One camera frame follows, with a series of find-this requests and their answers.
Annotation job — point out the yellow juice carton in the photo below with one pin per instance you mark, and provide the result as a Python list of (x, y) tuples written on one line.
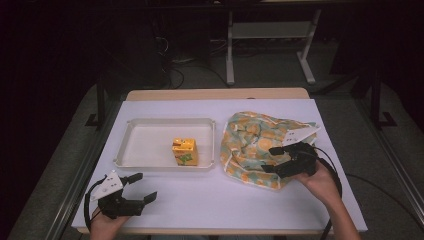
[(185, 151)]

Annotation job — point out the aluminium side rail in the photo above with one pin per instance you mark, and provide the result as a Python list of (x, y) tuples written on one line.
[(76, 180), (390, 160)]

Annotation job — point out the person's left hand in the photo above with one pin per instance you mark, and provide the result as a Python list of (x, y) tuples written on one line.
[(106, 228)]

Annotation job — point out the white plastic tray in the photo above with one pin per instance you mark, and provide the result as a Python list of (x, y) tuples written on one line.
[(150, 143)]

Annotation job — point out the white metal table frame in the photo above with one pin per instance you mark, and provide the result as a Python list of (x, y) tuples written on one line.
[(230, 50)]

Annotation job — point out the white table cover sheet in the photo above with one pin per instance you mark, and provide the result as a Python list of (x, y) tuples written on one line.
[(200, 200)]

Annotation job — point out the lemon print fabric bag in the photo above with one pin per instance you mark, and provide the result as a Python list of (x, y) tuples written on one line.
[(246, 143)]

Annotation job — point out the dark metal stand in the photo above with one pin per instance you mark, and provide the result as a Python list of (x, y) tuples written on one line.
[(101, 103), (376, 100)]

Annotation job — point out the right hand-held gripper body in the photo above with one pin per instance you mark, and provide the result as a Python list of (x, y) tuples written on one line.
[(296, 163)]

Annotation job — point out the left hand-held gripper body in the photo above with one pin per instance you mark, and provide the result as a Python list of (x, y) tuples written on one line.
[(115, 203)]

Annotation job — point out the person's right hand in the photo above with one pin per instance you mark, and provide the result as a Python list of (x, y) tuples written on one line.
[(320, 185)]

